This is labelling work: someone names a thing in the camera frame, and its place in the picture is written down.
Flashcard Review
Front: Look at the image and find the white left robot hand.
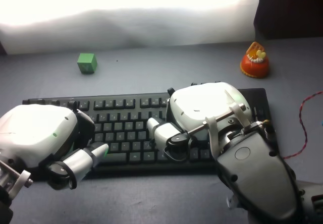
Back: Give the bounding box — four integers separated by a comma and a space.
0, 99, 110, 191

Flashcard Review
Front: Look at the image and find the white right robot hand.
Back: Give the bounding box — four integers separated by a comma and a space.
147, 82, 253, 162

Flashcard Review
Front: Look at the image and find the black computer keyboard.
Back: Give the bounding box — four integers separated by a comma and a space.
22, 87, 280, 176

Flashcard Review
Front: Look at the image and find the grey table cloth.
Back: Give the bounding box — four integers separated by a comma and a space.
0, 36, 323, 224

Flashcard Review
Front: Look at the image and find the orange toy cake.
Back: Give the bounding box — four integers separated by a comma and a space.
239, 41, 270, 79

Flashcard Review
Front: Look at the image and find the green cube block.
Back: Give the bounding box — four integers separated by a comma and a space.
77, 52, 98, 75

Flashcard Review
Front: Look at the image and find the white backdrop sheet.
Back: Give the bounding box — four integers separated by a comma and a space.
0, 0, 262, 55

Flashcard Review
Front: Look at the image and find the dark background cabinet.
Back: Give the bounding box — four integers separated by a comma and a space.
253, 0, 323, 41

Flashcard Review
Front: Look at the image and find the red black braided cable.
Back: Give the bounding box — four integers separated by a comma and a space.
282, 90, 323, 159

